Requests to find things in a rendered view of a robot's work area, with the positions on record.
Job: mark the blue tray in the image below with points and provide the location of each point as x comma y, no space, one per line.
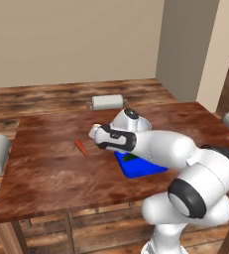
139,168

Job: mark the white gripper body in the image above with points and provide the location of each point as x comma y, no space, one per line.
93,131

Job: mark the green vegetable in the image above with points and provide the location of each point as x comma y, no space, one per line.
130,157

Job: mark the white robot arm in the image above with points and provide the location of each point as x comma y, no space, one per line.
198,178

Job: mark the orange carrot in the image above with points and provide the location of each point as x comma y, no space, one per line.
81,148

